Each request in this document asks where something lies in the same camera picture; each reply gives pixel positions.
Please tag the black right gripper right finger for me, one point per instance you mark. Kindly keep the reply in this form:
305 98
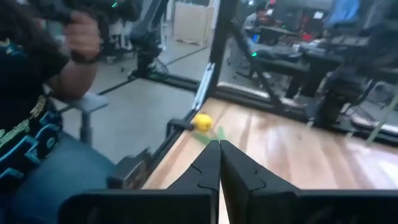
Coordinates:
280 205

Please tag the wooden crate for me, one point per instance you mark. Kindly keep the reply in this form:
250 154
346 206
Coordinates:
192 25

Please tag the person's forearm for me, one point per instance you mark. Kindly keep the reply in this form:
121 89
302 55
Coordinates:
71 81

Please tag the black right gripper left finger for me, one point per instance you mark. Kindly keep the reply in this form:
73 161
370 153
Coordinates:
186 205

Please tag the yellow tulip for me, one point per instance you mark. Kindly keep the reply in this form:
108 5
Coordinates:
202 122

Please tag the person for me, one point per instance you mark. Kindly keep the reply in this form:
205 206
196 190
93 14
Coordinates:
21 93
258 17

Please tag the silver corner bracket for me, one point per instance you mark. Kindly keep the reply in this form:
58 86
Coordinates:
203 87

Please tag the black wristband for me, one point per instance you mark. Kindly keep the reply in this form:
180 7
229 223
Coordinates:
85 58

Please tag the person's hand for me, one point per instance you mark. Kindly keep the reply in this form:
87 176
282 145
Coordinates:
82 37

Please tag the black office desk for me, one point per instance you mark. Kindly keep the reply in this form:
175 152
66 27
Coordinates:
280 65

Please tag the grey chair armrest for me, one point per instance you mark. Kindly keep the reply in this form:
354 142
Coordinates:
90 102

